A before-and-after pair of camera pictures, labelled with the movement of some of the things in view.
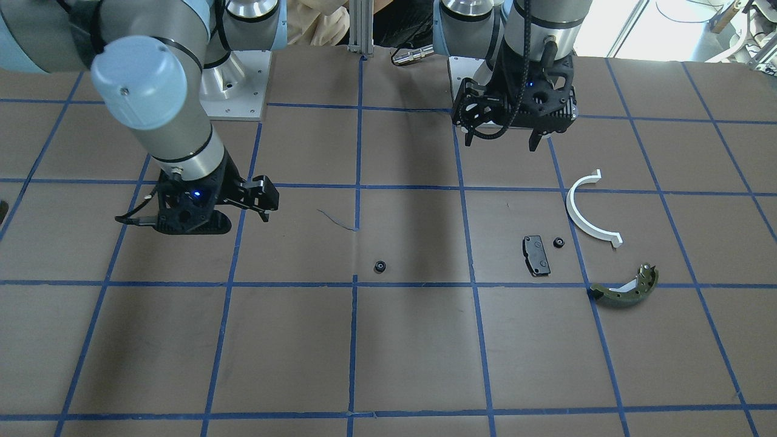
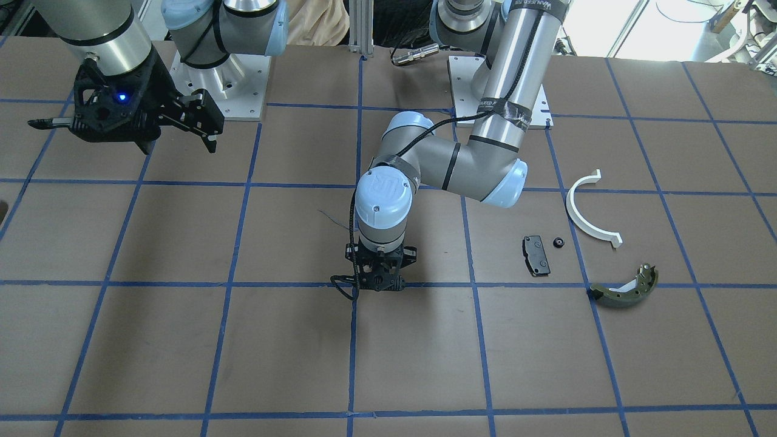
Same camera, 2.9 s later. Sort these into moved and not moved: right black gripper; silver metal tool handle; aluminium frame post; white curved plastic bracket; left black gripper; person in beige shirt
Moved: right black gripper; left black gripper
Not moved: person in beige shirt; white curved plastic bracket; aluminium frame post; silver metal tool handle
